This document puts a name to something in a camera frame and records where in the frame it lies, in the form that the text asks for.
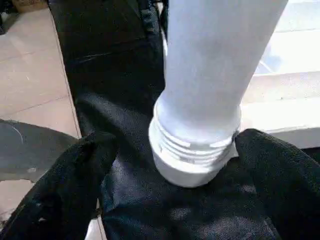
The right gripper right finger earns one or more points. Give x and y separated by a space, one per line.
285 185

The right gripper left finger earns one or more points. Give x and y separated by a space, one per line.
55 195

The white plastic table leg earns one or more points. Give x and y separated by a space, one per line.
210 90

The black work mat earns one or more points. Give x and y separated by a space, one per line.
140 125

